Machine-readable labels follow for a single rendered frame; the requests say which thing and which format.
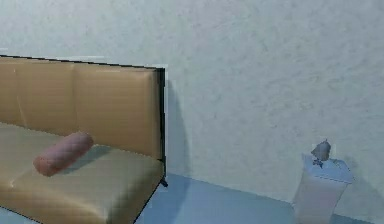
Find tan leather sofa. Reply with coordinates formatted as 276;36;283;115
0;54;169;224

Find small grey figurine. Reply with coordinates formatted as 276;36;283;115
310;139;332;169

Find pink bolster cushion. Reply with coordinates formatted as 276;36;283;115
32;131;95;178

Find white square pedestal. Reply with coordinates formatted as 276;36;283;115
292;153;355;224

